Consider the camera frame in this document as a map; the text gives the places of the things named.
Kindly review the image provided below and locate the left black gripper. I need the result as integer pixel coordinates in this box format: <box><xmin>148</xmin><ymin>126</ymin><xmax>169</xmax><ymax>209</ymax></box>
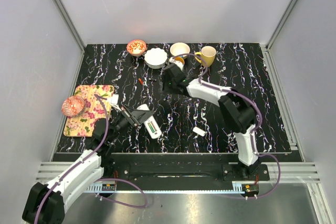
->
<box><xmin>107</xmin><ymin>104</ymin><xmax>154</xmax><ymax>143</ymax></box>

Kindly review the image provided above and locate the green battery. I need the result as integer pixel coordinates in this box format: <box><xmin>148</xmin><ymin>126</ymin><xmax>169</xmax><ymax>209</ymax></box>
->
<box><xmin>148</xmin><ymin>122</ymin><xmax>156</xmax><ymax>133</ymax></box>

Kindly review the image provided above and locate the white remote control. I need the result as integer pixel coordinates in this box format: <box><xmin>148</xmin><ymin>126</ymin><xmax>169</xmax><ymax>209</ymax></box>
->
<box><xmin>137</xmin><ymin>104</ymin><xmax>162</xmax><ymax>139</ymax></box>

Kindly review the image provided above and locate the white battery cover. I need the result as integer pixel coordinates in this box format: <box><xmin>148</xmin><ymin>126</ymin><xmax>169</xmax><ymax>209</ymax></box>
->
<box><xmin>193</xmin><ymin>127</ymin><xmax>206</xmax><ymax>136</ymax></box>

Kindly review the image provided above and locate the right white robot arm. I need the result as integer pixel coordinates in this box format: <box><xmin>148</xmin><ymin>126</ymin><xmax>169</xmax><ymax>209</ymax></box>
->
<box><xmin>162</xmin><ymin>63</ymin><xmax>262</xmax><ymax>180</ymax></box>

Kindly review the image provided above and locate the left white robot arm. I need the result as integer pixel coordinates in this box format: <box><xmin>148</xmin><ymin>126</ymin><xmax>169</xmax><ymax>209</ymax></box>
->
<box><xmin>22</xmin><ymin>104</ymin><xmax>154</xmax><ymax>223</ymax></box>

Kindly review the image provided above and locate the blue mug orange inside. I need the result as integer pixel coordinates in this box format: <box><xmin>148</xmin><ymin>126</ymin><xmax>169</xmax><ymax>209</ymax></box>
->
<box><xmin>173</xmin><ymin>57</ymin><xmax>185</xmax><ymax>69</ymax></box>

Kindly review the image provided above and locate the white scalloped bowl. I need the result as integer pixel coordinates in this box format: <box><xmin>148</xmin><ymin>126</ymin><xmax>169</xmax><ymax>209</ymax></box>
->
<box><xmin>144</xmin><ymin>48</ymin><xmax>167</xmax><ymax>69</ymax></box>

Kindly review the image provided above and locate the cream round bowl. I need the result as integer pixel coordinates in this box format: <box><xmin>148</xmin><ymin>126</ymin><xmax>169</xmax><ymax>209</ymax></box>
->
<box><xmin>170</xmin><ymin>42</ymin><xmax>190</xmax><ymax>56</ymax></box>

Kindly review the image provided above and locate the yellow mug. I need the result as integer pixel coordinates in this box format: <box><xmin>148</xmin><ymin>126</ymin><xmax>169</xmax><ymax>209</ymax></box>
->
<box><xmin>194</xmin><ymin>46</ymin><xmax>217</xmax><ymax>67</ymax></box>

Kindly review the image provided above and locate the floral rectangular tray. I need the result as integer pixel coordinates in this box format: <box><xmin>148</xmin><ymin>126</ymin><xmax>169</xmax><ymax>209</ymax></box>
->
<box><xmin>63</xmin><ymin>85</ymin><xmax>114</xmax><ymax>137</ymax></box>

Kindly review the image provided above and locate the orange floral small bowl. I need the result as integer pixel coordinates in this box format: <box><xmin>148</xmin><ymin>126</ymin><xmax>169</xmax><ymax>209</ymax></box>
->
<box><xmin>127</xmin><ymin>39</ymin><xmax>147</xmax><ymax>57</ymax></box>

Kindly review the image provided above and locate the red patterned bowl on tray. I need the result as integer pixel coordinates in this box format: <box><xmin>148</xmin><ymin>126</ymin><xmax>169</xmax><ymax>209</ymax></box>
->
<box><xmin>61</xmin><ymin>95</ymin><xmax>86</xmax><ymax>118</ymax></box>

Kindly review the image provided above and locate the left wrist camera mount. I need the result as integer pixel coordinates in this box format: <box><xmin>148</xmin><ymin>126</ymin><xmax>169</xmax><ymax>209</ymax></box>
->
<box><xmin>107</xmin><ymin>93</ymin><xmax>122</xmax><ymax>111</ymax></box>

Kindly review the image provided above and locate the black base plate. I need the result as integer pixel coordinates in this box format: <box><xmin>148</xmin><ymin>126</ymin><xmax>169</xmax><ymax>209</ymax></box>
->
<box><xmin>52</xmin><ymin>152</ymin><xmax>289</xmax><ymax>192</ymax></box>

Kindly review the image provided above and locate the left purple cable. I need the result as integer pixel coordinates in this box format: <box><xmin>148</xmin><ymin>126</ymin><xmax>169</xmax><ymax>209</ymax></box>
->
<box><xmin>34</xmin><ymin>94</ymin><xmax>148</xmax><ymax>224</ymax></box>

